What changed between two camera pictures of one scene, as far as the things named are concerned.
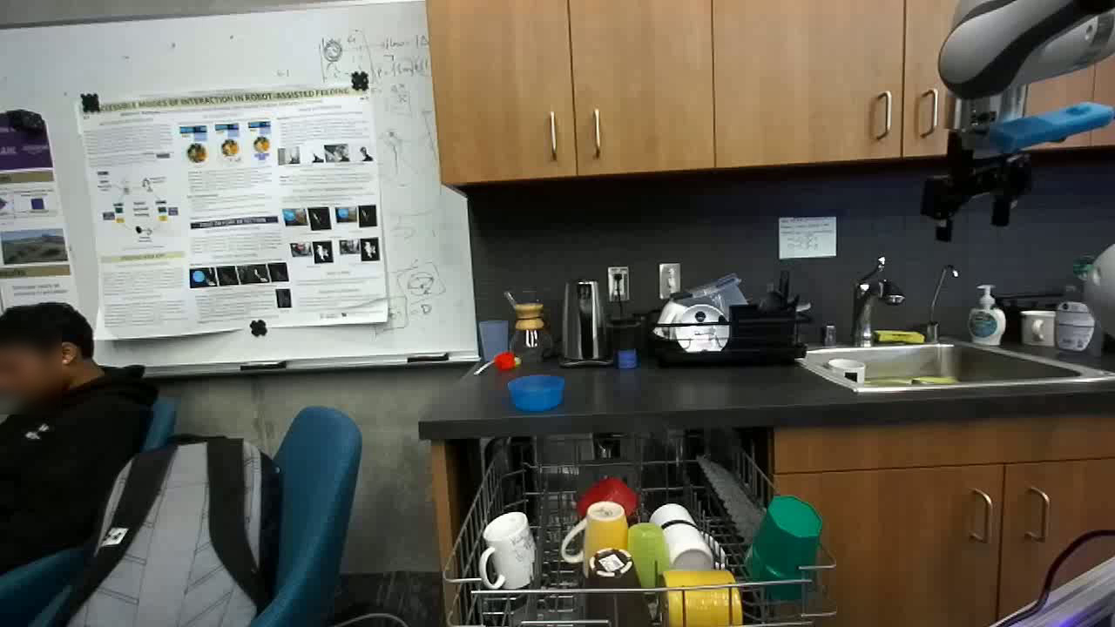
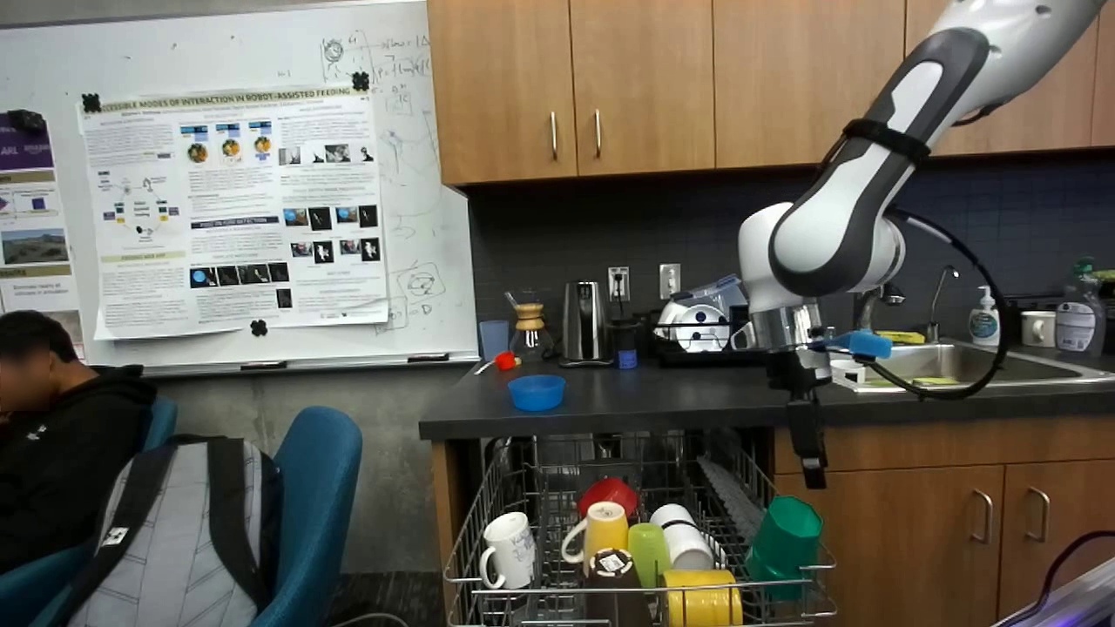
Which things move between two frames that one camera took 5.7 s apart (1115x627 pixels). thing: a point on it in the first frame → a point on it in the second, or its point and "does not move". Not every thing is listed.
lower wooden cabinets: x=944 y=519 does not move
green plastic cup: x=788 y=536 does not move
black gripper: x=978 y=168 → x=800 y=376
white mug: x=512 y=549 does not move
